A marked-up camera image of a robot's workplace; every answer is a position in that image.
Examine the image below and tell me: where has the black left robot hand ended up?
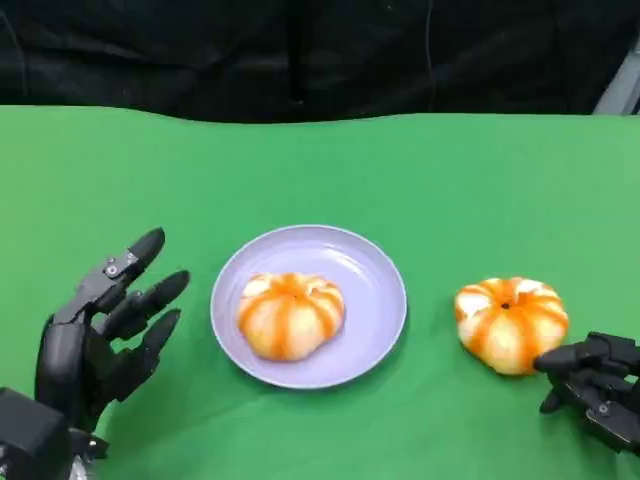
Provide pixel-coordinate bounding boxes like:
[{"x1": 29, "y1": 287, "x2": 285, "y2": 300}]
[{"x1": 34, "y1": 227, "x2": 192, "y2": 434}]

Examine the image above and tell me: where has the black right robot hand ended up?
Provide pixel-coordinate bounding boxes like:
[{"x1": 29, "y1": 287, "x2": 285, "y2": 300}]
[{"x1": 533, "y1": 330, "x2": 640, "y2": 455}]

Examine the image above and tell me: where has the orange and white bread roll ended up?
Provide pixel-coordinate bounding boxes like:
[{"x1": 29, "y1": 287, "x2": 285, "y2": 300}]
[
  {"x1": 236, "y1": 272, "x2": 347, "y2": 362},
  {"x1": 453, "y1": 275, "x2": 570, "y2": 376}
]

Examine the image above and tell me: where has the lilac plate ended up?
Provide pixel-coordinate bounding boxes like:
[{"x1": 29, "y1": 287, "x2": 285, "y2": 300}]
[{"x1": 209, "y1": 224, "x2": 407, "y2": 390}]

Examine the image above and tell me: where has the green table cloth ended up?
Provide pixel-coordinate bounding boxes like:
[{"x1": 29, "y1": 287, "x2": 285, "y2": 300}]
[{"x1": 0, "y1": 104, "x2": 640, "y2": 480}]

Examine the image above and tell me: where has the black backdrop curtain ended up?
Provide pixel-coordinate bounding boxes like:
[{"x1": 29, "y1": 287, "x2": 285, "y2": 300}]
[{"x1": 0, "y1": 0, "x2": 640, "y2": 124}]

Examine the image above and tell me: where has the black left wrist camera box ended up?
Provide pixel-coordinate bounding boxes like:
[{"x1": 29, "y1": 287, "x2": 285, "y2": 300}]
[{"x1": 0, "y1": 387, "x2": 109, "y2": 480}]

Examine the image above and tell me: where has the grey metal frame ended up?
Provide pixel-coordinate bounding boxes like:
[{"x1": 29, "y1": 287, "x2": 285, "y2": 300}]
[{"x1": 592, "y1": 37, "x2": 640, "y2": 117}]

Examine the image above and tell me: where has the thin black hanging cable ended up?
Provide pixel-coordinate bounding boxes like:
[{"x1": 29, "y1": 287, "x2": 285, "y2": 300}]
[{"x1": 423, "y1": 0, "x2": 434, "y2": 112}]

